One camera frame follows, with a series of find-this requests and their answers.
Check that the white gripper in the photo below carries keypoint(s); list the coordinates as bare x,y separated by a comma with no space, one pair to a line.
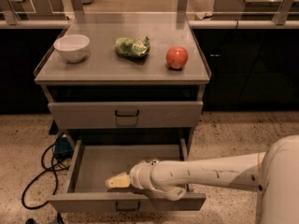
138,174

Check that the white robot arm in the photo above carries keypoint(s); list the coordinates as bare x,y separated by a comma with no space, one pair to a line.
273,174

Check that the grey open lower drawer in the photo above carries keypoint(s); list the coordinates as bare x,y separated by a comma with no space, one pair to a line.
92,164

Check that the grey upper drawer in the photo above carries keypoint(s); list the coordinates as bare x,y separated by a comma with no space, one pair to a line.
101,115

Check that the grey drawer cabinet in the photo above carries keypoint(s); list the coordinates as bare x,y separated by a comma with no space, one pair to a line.
106,76

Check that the grey background counter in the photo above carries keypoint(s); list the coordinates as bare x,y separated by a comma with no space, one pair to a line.
245,10

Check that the blue power box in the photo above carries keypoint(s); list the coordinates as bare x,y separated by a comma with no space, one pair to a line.
62,148

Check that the red apple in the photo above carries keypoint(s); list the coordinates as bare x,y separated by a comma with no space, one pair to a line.
177,57

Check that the white ceramic bowl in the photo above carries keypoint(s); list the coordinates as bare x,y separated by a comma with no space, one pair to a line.
73,48

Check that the clear glass barrier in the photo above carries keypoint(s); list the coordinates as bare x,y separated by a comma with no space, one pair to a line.
56,13

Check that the black lower drawer handle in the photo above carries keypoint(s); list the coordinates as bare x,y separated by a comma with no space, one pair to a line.
127,206

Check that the black drawer handle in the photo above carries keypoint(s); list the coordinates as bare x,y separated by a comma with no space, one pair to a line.
127,206
127,114

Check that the black upper drawer handle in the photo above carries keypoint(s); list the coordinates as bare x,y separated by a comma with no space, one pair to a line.
127,114

